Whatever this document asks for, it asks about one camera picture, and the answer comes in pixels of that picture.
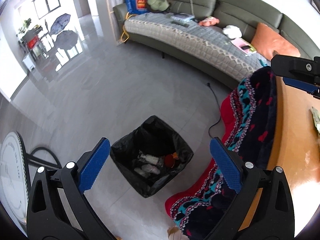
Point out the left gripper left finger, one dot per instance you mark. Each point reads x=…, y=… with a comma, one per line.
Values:
x=58, y=208

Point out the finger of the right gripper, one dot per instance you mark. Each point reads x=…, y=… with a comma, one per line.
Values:
x=298, y=72

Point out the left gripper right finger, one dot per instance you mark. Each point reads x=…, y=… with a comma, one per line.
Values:
x=262, y=207

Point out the black trash bin with liner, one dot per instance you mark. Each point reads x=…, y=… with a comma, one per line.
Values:
x=151, y=156

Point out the white round fan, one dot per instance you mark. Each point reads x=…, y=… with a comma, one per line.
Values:
x=14, y=182

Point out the large orange cushion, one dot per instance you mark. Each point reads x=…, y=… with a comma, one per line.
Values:
x=269, y=43

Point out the colourful patterned fleece blanket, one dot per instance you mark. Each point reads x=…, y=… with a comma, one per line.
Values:
x=249, y=115

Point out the white plush toy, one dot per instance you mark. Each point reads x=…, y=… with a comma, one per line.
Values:
x=232, y=32

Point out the green leather sofa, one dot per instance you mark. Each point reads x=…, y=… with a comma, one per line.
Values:
x=245, y=14

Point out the pink plush toy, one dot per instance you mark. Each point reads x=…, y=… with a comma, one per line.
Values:
x=209, y=21

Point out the black remote on sofa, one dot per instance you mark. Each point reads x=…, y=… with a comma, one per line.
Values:
x=180, y=24

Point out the green hat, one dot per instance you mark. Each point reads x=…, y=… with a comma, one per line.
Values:
x=158, y=5

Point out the grey open umbrella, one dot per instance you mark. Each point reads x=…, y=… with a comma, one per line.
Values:
x=66, y=40

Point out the side table with plants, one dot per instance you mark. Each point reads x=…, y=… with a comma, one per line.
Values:
x=31, y=44

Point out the blue shopping bag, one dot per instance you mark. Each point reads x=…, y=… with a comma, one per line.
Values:
x=136, y=6

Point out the blue open umbrella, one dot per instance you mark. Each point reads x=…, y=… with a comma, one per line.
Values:
x=59, y=24

